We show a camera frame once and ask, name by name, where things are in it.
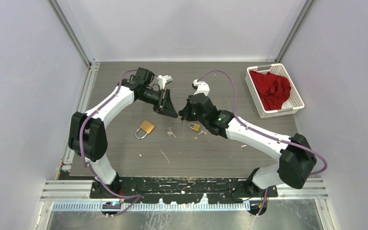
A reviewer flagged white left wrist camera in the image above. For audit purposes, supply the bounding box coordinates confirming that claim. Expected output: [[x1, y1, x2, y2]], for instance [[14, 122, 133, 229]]
[[157, 75, 173, 90]]

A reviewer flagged small silver key bunch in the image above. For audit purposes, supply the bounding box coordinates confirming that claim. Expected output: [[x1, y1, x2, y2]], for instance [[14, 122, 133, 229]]
[[198, 129, 207, 137]]

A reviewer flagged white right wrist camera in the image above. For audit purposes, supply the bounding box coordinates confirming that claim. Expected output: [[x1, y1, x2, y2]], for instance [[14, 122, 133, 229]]
[[192, 80, 210, 96]]

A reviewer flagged silver key bunch centre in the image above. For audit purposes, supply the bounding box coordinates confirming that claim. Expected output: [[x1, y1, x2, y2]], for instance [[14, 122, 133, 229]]
[[167, 126, 176, 137]]

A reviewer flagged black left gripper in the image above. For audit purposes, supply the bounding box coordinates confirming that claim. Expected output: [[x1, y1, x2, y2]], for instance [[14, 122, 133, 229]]
[[138, 88, 178, 118]]

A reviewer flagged red cloth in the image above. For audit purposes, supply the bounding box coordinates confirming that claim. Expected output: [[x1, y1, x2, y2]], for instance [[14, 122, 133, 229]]
[[249, 70, 291, 111]]

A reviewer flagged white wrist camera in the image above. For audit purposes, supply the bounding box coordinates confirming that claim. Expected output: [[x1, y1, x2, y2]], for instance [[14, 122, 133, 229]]
[[192, 80, 210, 96], [157, 75, 173, 90]]

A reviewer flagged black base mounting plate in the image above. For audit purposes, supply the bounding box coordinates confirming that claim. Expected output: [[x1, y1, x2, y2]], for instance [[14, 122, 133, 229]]
[[90, 176, 278, 205]]

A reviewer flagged white perforated plastic basket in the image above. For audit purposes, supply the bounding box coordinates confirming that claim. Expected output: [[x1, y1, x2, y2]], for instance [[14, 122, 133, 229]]
[[245, 63, 305, 118]]

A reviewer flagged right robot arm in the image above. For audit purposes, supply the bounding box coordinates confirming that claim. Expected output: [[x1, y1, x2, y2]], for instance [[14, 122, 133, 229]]
[[179, 93, 317, 197]]

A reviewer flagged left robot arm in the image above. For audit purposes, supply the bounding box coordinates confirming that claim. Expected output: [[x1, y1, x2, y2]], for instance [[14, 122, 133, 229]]
[[68, 68, 178, 198]]

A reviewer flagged aluminium front rail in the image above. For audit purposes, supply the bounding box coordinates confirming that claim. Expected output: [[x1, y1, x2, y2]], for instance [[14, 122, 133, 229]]
[[40, 178, 329, 215]]

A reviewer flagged large brass padlock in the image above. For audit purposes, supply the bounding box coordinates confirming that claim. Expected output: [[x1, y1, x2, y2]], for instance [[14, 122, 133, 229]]
[[135, 120, 155, 139]]

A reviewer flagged small brass padlock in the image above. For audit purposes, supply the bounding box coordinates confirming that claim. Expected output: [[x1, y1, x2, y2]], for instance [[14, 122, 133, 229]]
[[188, 123, 201, 132]]

